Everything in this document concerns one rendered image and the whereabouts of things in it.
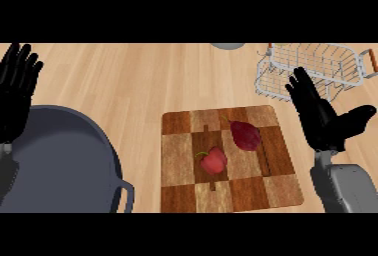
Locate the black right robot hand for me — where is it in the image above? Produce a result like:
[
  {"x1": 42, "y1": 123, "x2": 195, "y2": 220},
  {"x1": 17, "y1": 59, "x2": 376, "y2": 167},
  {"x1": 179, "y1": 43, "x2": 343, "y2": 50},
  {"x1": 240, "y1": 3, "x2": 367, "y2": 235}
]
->
[{"x1": 284, "y1": 66, "x2": 378, "y2": 153}]

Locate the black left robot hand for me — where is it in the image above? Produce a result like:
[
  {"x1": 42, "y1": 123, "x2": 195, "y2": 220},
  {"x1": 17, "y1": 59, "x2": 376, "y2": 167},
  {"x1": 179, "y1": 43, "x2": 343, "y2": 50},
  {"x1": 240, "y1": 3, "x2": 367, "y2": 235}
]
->
[{"x1": 0, "y1": 42, "x2": 46, "y2": 145}]

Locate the dark red pear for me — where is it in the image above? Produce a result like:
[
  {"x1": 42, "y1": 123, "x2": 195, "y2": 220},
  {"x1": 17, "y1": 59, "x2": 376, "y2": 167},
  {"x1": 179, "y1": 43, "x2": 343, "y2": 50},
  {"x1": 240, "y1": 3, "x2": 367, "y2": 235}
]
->
[{"x1": 222, "y1": 115, "x2": 263, "y2": 152}]

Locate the checkered wooden cutting board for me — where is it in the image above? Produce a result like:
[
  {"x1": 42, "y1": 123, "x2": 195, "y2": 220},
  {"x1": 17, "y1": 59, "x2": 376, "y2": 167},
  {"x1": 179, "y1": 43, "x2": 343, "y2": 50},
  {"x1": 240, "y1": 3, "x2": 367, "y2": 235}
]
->
[{"x1": 160, "y1": 104, "x2": 306, "y2": 214}]

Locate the large dark grey pot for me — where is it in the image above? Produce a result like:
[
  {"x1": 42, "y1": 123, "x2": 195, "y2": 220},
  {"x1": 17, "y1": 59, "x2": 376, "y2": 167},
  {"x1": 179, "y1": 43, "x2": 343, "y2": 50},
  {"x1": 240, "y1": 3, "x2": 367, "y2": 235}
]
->
[{"x1": 0, "y1": 104, "x2": 136, "y2": 214}]

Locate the red bell pepper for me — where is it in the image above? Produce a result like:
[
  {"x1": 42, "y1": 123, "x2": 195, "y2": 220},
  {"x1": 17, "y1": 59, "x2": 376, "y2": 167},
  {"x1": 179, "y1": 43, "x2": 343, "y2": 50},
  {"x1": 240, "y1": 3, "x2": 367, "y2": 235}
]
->
[{"x1": 194, "y1": 146, "x2": 229, "y2": 176}]

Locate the grey round object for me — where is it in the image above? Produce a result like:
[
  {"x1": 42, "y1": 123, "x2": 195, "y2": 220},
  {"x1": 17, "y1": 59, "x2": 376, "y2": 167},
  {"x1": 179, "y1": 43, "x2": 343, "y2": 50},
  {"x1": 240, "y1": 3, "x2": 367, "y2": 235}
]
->
[{"x1": 210, "y1": 42, "x2": 247, "y2": 51}]

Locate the white wire tiered basket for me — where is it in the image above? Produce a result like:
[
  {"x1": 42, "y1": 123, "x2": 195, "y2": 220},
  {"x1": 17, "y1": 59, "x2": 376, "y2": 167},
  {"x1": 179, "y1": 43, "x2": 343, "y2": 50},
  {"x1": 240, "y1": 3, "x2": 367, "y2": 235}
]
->
[{"x1": 253, "y1": 42, "x2": 378, "y2": 103}]

